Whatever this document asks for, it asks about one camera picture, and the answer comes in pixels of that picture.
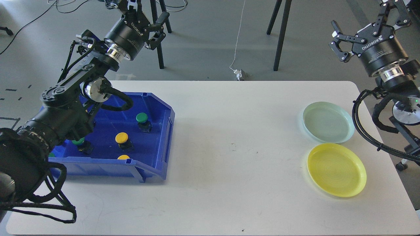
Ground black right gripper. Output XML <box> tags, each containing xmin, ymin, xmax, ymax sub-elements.
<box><xmin>329</xmin><ymin>0</ymin><xmax>412</xmax><ymax>78</ymax></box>

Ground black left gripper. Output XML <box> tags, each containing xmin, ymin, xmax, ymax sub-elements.
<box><xmin>104</xmin><ymin>0</ymin><xmax>170</xmax><ymax>60</ymax></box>

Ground yellow push button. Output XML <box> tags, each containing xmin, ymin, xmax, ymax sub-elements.
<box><xmin>115</xmin><ymin>132</ymin><xmax>134</xmax><ymax>152</ymax></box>

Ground blue plastic bin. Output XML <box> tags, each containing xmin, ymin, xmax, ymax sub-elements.
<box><xmin>49</xmin><ymin>92</ymin><xmax>175</xmax><ymax>183</ymax></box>

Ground black tripod leg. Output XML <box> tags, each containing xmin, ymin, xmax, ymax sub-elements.
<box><xmin>266</xmin><ymin>0</ymin><xmax>292</xmax><ymax>71</ymax></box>
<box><xmin>150</xmin><ymin>0</ymin><xmax>172</xmax><ymax>69</ymax></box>

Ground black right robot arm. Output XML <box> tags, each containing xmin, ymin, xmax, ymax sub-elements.
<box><xmin>330</xmin><ymin>0</ymin><xmax>419</xmax><ymax>164</ymax></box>

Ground yellow button at bin front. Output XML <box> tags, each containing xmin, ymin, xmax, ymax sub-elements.
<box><xmin>117</xmin><ymin>154</ymin><xmax>130</xmax><ymax>160</ymax></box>

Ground yellow plate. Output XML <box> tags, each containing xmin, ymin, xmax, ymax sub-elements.
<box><xmin>306</xmin><ymin>143</ymin><xmax>367</xmax><ymax>198</ymax></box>

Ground green push button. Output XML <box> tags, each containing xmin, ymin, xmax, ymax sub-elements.
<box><xmin>72</xmin><ymin>137</ymin><xmax>94</xmax><ymax>154</ymax></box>
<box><xmin>136</xmin><ymin>112</ymin><xmax>152</xmax><ymax>133</ymax></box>

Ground black tripod leg left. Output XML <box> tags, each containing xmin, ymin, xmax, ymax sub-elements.
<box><xmin>150</xmin><ymin>0</ymin><xmax>172</xmax><ymax>69</ymax></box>

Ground light green plate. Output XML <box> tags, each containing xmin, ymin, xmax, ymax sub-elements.
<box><xmin>301</xmin><ymin>102</ymin><xmax>355</xmax><ymax>144</ymax></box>

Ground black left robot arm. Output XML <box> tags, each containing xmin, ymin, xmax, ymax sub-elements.
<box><xmin>1</xmin><ymin>0</ymin><xmax>172</xmax><ymax>224</ymax></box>

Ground white charger with cable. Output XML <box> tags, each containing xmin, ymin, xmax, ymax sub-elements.
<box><xmin>229</xmin><ymin>0</ymin><xmax>248</xmax><ymax>82</ymax></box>

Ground white wheeled chair base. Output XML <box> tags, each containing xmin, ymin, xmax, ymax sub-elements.
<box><xmin>395</xmin><ymin>158</ymin><xmax>420</xmax><ymax>171</ymax></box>

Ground black floor cables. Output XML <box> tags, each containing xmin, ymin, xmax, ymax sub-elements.
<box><xmin>0</xmin><ymin>0</ymin><xmax>188</xmax><ymax>55</ymax></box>

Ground black tripod leg right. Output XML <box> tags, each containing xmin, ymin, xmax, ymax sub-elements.
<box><xmin>266</xmin><ymin>0</ymin><xmax>292</xmax><ymax>71</ymax></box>

